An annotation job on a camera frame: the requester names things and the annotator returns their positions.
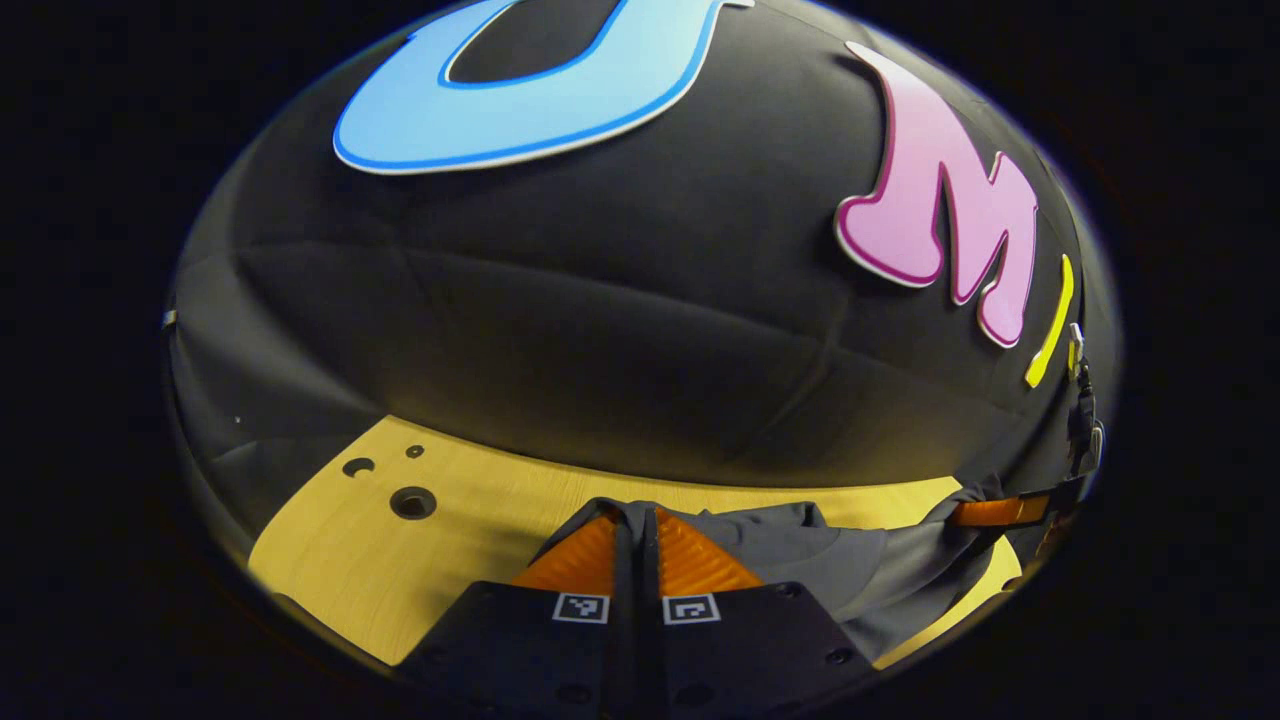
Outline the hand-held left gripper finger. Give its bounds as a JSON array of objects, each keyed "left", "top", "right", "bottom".
[
  {"left": 395, "top": 500, "right": 639, "bottom": 720},
  {"left": 638, "top": 505, "right": 883, "bottom": 720}
]

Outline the grey button shirt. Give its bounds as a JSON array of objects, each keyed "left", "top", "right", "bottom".
[{"left": 530, "top": 475, "right": 1013, "bottom": 663}]

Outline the black backdrop cloth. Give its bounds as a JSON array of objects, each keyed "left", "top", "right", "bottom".
[{"left": 165, "top": 0, "right": 1121, "bottom": 541}]

